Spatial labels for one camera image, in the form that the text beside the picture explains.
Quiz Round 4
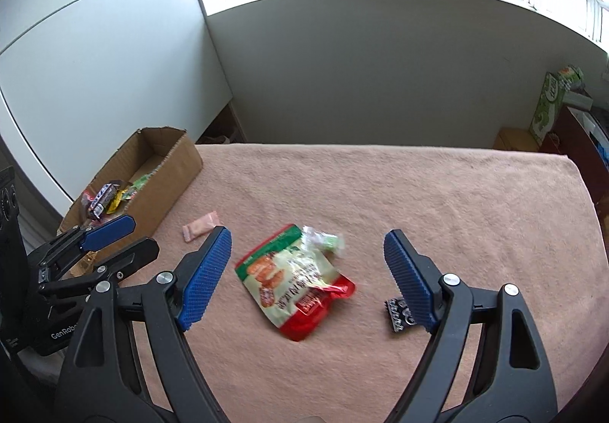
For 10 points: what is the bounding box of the green tissue box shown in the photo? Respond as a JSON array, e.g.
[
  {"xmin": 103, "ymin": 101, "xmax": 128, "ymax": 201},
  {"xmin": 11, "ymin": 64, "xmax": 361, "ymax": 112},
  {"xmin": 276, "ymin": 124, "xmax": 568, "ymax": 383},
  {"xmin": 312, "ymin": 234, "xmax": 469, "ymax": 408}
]
[{"xmin": 528, "ymin": 64, "xmax": 593, "ymax": 145}]

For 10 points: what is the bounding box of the red green snack pouch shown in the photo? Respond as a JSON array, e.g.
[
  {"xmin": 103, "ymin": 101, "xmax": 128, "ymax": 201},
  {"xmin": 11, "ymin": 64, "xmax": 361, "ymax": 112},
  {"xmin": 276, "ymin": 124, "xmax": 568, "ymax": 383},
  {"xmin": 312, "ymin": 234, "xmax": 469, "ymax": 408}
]
[{"xmin": 234, "ymin": 224, "xmax": 356, "ymax": 342}]

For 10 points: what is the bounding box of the pink table cloth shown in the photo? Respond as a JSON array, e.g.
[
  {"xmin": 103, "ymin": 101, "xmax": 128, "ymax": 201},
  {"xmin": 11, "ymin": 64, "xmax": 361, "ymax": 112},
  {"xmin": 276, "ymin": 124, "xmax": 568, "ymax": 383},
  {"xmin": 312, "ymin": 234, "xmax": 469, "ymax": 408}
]
[{"xmin": 131, "ymin": 145, "xmax": 608, "ymax": 422}]

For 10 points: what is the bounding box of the open cardboard box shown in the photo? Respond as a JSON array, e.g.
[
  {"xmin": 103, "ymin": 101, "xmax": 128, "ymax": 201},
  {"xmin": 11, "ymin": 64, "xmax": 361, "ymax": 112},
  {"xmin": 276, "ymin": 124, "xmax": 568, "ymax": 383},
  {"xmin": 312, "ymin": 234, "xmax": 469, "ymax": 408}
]
[{"xmin": 58, "ymin": 127, "xmax": 203, "ymax": 276}]

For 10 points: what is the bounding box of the yellow snack packet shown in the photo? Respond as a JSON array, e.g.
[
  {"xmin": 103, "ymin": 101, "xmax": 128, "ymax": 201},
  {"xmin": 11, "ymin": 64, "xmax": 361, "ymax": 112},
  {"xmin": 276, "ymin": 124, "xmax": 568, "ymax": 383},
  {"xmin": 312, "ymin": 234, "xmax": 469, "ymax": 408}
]
[{"xmin": 106, "ymin": 188, "xmax": 133, "ymax": 215}]

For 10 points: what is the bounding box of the pink candy sachet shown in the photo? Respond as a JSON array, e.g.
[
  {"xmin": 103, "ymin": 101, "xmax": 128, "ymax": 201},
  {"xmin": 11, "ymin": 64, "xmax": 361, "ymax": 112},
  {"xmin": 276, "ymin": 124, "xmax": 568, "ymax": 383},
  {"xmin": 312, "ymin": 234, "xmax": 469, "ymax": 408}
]
[{"xmin": 183, "ymin": 211, "xmax": 221, "ymax": 243}]

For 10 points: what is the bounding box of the black white candy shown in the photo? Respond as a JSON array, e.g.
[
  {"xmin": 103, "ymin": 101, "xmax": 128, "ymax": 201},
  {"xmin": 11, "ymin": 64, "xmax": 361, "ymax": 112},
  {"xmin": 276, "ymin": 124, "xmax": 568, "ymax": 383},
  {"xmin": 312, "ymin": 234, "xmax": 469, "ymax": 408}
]
[{"xmin": 384, "ymin": 297, "xmax": 417, "ymax": 334}]

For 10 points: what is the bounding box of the white cabinet panel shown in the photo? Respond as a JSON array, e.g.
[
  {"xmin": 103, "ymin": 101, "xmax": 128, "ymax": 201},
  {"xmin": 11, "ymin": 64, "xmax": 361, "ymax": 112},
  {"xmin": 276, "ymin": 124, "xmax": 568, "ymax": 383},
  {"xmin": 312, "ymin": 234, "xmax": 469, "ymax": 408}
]
[{"xmin": 1, "ymin": 0, "xmax": 231, "ymax": 214}]

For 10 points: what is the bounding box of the pale green candy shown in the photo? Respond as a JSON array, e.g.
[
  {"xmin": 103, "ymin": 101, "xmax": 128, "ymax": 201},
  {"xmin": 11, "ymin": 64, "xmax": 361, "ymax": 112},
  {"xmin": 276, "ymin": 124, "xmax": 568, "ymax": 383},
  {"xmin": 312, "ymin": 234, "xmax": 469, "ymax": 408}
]
[{"xmin": 303, "ymin": 226, "xmax": 345, "ymax": 256}]

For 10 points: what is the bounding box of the dark wooden side cabinet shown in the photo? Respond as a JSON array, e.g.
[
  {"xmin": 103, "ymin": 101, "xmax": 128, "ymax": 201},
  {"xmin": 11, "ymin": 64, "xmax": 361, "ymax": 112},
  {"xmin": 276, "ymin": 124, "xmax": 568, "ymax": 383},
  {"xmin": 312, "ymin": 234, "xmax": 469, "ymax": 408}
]
[{"xmin": 540, "ymin": 107, "xmax": 609, "ymax": 220}]

